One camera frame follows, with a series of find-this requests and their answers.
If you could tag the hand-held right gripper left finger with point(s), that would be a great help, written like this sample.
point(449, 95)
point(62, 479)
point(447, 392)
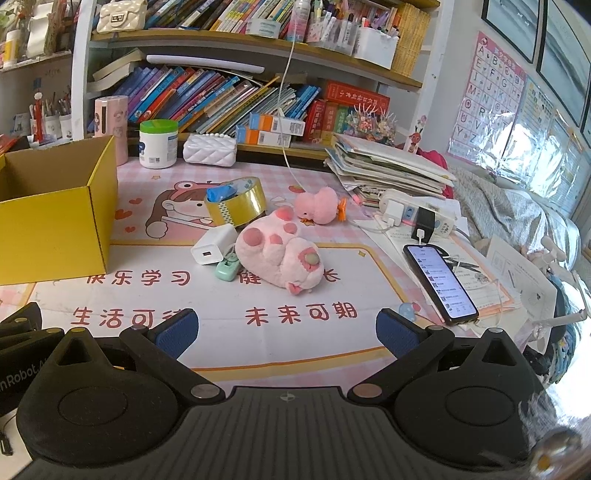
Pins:
point(178, 332)

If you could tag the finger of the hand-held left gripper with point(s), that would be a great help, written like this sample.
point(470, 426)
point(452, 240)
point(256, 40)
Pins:
point(21, 323)

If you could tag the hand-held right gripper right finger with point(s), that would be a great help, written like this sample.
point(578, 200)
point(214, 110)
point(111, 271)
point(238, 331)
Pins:
point(397, 333)

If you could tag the yellow cardboard box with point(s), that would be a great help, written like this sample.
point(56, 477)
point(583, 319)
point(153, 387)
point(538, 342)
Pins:
point(46, 230)

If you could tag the pink paw plush toy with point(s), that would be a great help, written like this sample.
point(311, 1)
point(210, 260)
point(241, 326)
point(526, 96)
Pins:
point(277, 258)

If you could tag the yellow packing tape roll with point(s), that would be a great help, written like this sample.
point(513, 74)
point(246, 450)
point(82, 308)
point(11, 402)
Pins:
point(240, 206)

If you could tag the black smartphone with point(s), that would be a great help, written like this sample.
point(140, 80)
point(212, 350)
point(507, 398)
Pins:
point(438, 281)

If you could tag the small green correction tape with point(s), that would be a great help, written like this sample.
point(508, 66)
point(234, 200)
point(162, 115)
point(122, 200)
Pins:
point(227, 270)

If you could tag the pink printed desk mat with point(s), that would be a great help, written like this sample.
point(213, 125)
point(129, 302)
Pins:
point(323, 295)

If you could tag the white charger block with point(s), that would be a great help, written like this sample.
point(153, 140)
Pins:
point(210, 247)

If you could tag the printed worksheet papers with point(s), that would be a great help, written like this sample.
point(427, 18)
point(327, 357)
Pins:
point(489, 286)

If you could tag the black plug adapter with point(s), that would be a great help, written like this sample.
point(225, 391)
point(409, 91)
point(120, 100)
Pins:
point(424, 224)

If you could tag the white power strip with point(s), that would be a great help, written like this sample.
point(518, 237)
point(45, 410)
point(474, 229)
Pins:
point(445, 221)

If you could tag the white plug adapter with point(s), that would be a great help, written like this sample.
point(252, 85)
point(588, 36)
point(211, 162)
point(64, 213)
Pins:
point(395, 211)

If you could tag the blue crumpled plastic item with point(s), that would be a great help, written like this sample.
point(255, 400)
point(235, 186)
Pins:
point(219, 193)

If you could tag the small pink plush hair clip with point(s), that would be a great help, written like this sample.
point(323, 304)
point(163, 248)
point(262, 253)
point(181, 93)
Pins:
point(318, 203)

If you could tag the stack of books and papers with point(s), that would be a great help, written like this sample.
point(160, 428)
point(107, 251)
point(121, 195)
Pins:
point(388, 161)

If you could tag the grey blanket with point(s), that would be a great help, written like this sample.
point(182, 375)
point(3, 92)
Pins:
point(517, 207)

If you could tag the pile of red books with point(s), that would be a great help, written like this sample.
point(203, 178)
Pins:
point(14, 143)

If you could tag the white quilted purse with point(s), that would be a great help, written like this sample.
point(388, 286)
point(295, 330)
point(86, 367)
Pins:
point(210, 150)

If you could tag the white jar with green lid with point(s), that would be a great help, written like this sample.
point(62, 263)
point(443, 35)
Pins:
point(158, 147)

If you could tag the red cartoon figure card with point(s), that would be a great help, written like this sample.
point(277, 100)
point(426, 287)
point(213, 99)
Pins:
point(416, 136)

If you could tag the white pencil cup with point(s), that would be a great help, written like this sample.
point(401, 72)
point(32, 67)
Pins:
point(65, 125)

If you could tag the red pointed figure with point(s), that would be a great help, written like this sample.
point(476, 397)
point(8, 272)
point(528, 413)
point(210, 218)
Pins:
point(38, 120)

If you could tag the colourful floral ornament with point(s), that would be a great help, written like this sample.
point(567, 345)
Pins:
point(374, 124)

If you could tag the orange and white carton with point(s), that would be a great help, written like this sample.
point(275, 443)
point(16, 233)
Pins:
point(277, 124)
point(263, 137)

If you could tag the pink cylindrical container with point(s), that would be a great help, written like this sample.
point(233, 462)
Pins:
point(111, 120)

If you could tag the row of colourful leaning books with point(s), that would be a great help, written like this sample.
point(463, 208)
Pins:
point(198, 97)

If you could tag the red boxed book set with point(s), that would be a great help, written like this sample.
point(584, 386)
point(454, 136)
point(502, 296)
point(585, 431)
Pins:
point(355, 94)

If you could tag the grey side shelf unit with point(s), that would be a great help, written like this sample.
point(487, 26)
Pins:
point(23, 78)

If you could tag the white lamp bar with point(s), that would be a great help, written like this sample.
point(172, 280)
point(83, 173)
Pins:
point(203, 63)

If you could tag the pair of flat lying books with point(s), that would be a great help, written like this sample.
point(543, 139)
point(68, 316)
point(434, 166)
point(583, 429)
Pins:
point(117, 69)

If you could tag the white pen container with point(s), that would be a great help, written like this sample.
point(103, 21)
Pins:
point(376, 48)

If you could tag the white and wooden bookshelf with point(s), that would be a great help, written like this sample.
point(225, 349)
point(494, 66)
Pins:
point(286, 55)

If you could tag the clear pen organiser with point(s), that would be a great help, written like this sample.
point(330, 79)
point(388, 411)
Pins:
point(332, 25)

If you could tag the row of thin upright books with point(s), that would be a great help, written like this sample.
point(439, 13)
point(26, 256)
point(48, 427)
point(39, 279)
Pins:
point(217, 14)

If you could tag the cream quilted purse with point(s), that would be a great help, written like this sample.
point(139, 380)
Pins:
point(121, 16)

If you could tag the clear plastic bottle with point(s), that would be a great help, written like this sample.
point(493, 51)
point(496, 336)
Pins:
point(299, 23)

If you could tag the wall chart posters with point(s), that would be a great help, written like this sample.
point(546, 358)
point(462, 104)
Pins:
point(549, 134)

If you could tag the pink alphabet wall poster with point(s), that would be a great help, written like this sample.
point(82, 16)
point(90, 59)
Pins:
point(489, 92)

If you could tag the framed wall picture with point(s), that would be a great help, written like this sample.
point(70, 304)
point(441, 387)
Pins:
point(565, 50)
point(510, 23)

